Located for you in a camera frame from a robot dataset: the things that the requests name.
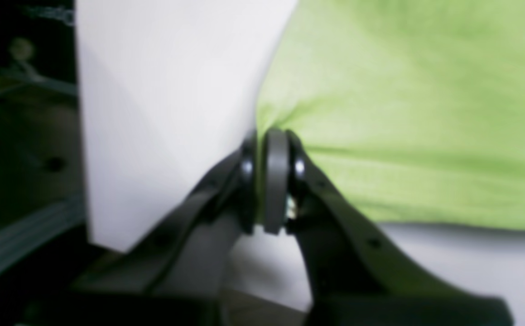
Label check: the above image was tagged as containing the green T-shirt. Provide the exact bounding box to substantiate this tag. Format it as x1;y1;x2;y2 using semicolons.
256;0;525;230

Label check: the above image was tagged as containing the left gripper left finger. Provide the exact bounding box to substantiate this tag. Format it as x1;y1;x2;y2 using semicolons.
24;131;257;326

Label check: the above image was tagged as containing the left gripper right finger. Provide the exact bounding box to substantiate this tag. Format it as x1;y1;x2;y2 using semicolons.
262;129;514;326

